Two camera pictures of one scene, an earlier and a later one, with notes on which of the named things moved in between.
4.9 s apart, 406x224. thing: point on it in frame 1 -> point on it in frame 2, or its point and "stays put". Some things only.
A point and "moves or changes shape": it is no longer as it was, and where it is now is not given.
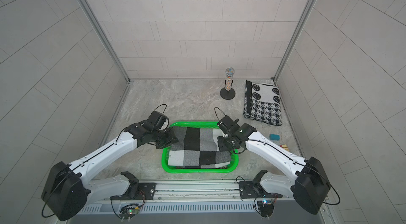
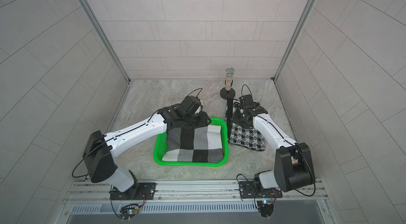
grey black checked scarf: (197, 148) stays put
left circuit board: (128, 211) stays put
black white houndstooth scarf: (262, 102) moves or changes shape
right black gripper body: (226, 143) -> (240, 118)
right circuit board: (266, 207) stays put
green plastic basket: (229, 168) -> (160, 140)
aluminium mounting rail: (187, 193) stays put
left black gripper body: (164, 138) -> (195, 120)
